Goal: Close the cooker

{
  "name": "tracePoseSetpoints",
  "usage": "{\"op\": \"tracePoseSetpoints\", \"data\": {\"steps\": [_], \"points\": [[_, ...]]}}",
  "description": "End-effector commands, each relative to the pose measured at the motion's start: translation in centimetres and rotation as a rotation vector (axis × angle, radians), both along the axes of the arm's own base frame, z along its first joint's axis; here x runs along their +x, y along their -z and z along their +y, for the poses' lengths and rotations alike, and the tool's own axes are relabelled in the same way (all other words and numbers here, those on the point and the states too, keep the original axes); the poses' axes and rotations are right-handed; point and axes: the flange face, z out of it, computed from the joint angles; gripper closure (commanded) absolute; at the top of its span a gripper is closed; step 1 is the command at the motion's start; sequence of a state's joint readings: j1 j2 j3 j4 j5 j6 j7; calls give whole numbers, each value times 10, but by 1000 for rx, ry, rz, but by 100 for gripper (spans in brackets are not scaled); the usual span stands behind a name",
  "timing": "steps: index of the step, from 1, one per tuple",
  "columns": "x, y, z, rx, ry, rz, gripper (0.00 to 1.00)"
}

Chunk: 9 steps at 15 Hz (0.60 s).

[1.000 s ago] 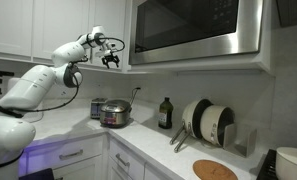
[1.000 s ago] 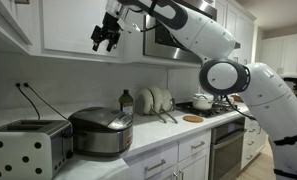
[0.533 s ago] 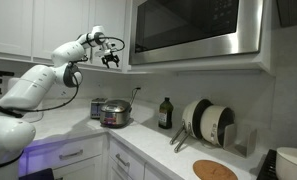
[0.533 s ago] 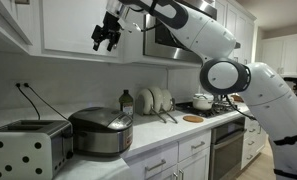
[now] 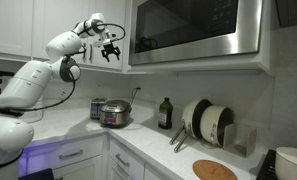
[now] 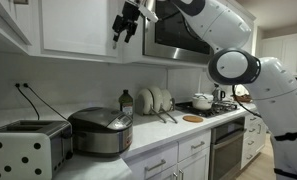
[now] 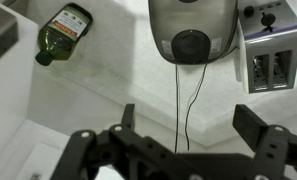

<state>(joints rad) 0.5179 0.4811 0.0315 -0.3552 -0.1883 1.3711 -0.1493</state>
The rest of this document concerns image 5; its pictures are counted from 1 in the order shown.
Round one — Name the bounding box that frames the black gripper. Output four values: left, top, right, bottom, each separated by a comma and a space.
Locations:
101, 42, 122, 63

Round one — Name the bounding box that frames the black rice cooker lid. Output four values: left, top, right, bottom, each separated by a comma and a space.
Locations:
101, 99, 133, 115

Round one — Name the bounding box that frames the stainless rice cooker body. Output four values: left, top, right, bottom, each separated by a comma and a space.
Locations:
99, 103, 133, 129

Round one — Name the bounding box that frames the dark olive oil bottle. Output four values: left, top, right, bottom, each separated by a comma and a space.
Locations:
157, 96, 174, 130

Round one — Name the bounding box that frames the stainless steel microwave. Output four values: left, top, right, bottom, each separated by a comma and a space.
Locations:
128, 0, 265, 66

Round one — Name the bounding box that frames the white drawer front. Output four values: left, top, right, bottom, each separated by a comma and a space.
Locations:
108, 137, 146, 180
143, 163, 171, 180
23, 134, 106, 169

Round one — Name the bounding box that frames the cream frying pan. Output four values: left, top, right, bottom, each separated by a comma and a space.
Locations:
169, 98, 214, 146

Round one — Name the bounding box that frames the cream saucepan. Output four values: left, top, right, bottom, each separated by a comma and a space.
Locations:
173, 105, 237, 154

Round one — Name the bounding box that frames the dark navy cloth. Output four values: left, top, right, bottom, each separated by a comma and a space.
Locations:
18, 167, 56, 180

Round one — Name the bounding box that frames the round cork trivet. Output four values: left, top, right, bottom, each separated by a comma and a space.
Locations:
192, 159, 239, 180

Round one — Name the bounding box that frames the metal pan rack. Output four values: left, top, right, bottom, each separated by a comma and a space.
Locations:
201, 122, 258, 159

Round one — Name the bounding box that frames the dark range hood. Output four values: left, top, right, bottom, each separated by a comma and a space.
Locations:
275, 0, 297, 28

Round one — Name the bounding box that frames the black gas cooktop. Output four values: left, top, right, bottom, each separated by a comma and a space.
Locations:
255, 148, 278, 180

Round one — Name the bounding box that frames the white pot with lid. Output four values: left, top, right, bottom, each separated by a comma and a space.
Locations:
275, 146, 297, 180

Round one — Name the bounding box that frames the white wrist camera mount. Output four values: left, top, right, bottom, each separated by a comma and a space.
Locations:
93, 33, 117, 48

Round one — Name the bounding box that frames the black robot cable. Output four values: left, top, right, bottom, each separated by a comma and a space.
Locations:
7, 22, 127, 113

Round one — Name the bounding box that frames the black power cable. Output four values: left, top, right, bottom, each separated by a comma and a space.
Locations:
129, 87, 142, 109

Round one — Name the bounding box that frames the silver drawer handle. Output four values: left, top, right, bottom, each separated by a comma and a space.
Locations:
114, 152, 132, 169
58, 149, 85, 161

